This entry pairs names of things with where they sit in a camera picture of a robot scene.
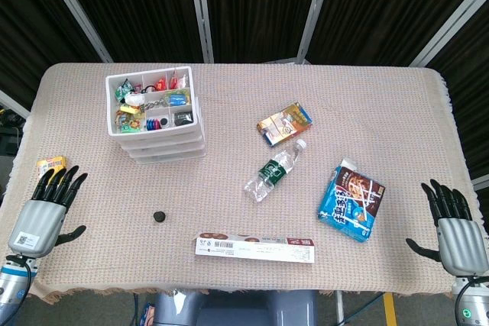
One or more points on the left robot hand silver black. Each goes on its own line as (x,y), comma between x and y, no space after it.
(36,223)

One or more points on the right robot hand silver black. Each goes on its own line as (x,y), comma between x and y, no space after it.
(460,244)

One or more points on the small black cap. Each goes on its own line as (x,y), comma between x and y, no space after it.
(159,217)

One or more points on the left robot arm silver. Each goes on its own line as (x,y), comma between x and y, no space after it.
(11,284)

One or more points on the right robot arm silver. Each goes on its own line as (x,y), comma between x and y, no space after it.
(475,303)

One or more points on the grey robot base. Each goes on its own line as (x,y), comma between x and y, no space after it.
(237,308)

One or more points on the yellow packet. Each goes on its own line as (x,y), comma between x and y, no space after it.
(51,163)

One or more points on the blue cookie box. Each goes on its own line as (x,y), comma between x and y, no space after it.
(351,202)

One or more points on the clear drawer under tray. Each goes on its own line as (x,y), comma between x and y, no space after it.
(160,141)

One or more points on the clear lowest drawer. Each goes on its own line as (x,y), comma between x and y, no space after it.
(172,158)

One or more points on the long white red box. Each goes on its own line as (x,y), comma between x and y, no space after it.
(256,251)

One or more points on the orange yellow snack box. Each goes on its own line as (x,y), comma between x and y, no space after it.
(284,123)

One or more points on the colourful snack packet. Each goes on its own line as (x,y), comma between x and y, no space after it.
(128,123)

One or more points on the grey table leg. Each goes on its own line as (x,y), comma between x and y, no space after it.
(340,307)

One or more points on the dark brown curtain panel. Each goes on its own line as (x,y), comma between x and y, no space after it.
(133,5)
(382,5)
(260,5)
(23,28)
(470,104)

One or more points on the yellow wrapper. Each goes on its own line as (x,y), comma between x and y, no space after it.
(130,109)

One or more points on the coloured clips row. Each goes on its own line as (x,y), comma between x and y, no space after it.
(153,124)

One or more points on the white round trinket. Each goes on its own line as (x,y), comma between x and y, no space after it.
(133,99)

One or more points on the green candy packet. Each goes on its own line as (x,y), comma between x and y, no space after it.
(122,91)

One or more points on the black round disc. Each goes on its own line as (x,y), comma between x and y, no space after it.
(165,122)

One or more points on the orange red packet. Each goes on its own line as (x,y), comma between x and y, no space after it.
(162,83)

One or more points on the blue green packet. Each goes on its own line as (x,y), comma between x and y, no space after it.
(176,97)

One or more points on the beige woven tablecloth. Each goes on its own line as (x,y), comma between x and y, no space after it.
(229,196)

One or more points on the red white packet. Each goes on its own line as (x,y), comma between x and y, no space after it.
(176,81)

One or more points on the clear water bottle green label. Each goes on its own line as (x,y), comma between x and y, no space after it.
(273,171)

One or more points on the white plastic drawer organizer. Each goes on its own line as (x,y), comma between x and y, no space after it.
(111,112)

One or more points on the grey metal screen frame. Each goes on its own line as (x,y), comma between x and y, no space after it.
(315,9)
(76,5)
(200,9)
(451,24)

